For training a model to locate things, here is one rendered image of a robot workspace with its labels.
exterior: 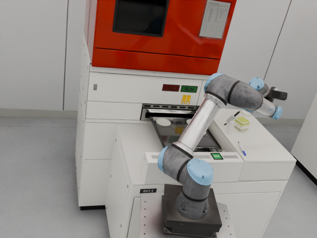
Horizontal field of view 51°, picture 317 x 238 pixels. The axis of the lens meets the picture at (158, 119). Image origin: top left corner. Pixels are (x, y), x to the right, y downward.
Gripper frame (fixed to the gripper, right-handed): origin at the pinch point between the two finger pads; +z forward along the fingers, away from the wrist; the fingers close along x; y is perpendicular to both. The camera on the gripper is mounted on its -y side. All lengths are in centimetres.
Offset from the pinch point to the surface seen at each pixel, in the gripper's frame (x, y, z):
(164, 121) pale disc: 23, 63, -29
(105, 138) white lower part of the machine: 39, 99, -43
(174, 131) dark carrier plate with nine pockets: 29, 52, -31
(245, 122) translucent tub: 16.5, 15.5, -8.2
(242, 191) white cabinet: 59, 10, -14
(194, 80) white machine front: -7, 48, -22
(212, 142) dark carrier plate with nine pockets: 32.8, 31.0, -19.5
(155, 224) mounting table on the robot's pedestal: 80, 25, -76
